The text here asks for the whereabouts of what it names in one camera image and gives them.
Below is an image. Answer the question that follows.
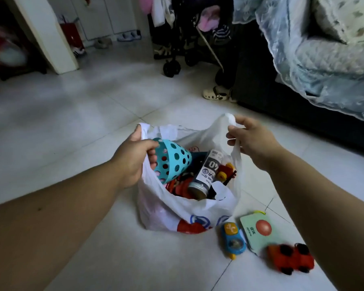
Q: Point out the white clog shoe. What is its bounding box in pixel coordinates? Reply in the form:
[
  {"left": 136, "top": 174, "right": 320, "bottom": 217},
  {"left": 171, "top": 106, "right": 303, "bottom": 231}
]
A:
[{"left": 203, "top": 85, "right": 231, "bottom": 101}]

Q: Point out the pair of grey sandals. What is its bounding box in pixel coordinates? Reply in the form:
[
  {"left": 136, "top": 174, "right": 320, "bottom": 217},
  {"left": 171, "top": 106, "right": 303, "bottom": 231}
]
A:
[{"left": 117, "top": 30, "right": 142, "bottom": 42}]

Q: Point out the pink hat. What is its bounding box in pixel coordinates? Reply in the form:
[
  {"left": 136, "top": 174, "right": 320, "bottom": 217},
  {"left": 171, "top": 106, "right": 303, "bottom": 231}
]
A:
[{"left": 197, "top": 5, "right": 221, "bottom": 32}]

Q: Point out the person's right hand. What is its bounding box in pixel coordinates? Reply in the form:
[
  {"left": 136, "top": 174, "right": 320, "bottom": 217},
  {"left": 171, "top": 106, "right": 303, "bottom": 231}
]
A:
[{"left": 226, "top": 115, "right": 282, "bottom": 172}]

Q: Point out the spotted cream pillow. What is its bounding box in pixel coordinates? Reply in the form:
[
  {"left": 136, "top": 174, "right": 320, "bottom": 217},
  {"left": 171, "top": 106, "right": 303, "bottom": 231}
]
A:
[{"left": 312, "top": 0, "right": 364, "bottom": 45}]

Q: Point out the black baby stroller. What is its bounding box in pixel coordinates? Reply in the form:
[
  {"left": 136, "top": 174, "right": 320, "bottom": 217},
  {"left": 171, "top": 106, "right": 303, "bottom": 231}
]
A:
[{"left": 148, "top": 0, "right": 231, "bottom": 78}]

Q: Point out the red toy in bag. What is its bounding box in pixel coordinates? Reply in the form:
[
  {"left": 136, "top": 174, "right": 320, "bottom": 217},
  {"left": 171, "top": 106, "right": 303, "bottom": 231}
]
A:
[{"left": 165, "top": 174, "right": 198, "bottom": 200}]

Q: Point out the small red yellow toy vehicle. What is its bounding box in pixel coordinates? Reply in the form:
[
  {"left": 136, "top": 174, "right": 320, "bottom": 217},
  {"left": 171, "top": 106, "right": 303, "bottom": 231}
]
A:
[{"left": 216, "top": 162, "right": 237, "bottom": 186}]

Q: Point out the white hanging cloth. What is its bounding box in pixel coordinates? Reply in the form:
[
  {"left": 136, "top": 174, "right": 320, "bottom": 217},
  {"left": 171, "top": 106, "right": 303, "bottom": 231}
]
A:
[{"left": 151, "top": 0, "right": 176, "bottom": 28}]

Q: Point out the person's left forearm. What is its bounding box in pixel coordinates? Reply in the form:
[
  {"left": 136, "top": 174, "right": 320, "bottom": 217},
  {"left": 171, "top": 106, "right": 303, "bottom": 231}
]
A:
[{"left": 0, "top": 160, "right": 122, "bottom": 291}]

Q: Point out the person's right forearm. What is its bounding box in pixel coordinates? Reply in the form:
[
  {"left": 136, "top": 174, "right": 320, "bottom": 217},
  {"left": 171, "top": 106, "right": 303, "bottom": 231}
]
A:
[{"left": 266, "top": 146, "right": 364, "bottom": 291}]

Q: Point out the teal perforated toy scoop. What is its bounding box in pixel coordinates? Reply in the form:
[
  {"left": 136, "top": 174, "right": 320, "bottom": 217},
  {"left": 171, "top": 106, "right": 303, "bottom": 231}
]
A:
[{"left": 152, "top": 138, "right": 193, "bottom": 184}]

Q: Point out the red toy car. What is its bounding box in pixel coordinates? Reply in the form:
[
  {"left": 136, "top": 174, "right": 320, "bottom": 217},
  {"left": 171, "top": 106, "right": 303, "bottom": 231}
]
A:
[{"left": 267, "top": 243, "right": 315, "bottom": 276}]

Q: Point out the green flash card stack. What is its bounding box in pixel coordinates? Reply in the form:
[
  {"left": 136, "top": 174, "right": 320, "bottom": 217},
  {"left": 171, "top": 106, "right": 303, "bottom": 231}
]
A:
[{"left": 240, "top": 210, "right": 281, "bottom": 258}]

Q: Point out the white plastic bag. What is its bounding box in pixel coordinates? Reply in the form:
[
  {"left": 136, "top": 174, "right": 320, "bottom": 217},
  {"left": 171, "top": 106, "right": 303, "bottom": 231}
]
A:
[{"left": 136, "top": 113, "right": 242, "bottom": 234}]

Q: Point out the blue yellow toy car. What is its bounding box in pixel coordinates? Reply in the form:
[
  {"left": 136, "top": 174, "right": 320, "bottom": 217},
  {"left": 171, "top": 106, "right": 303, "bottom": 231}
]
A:
[{"left": 221, "top": 222, "right": 247, "bottom": 260}]

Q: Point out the white cabinet panel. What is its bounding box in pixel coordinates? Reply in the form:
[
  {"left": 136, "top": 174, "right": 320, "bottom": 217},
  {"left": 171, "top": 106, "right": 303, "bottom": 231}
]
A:
[{"left": 6, "top": 0, "right": 79, "bottom": 75}]

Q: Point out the black labelled can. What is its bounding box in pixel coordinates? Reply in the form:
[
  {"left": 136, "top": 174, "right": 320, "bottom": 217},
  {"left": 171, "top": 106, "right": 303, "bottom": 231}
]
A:
[{"left": 188, "top": 150, "right": 224, "bottom": 200}]

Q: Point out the dark sofa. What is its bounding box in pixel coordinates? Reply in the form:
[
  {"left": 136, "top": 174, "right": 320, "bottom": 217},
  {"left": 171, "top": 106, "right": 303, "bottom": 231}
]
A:
[{"left": 231, "top": 19, "right": 364, "bottom": 158}]

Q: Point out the red bag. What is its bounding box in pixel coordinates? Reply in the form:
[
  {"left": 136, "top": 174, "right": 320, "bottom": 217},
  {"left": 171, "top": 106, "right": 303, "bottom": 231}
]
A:
[{"left": 59, "top": 22, "right": 85, "bottom": 49}]

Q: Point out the person's left hand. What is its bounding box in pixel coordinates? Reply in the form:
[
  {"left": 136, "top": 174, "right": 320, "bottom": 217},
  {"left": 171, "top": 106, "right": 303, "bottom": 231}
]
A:
[{"left": 109, "top": 124, "right": 159, "bottom": 190}]

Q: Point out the striped garment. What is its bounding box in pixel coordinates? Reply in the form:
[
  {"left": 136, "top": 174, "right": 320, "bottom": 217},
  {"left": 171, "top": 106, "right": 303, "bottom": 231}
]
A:
[{"left": 212, "top": 25, "right": 232, "bottom": 43}]

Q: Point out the light blue lace blanket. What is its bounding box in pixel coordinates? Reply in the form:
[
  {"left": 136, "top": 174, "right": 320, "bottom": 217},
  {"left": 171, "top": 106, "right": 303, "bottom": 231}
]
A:
[{"left": 232, "top": 0, "right": 364, "bottom": 122}]

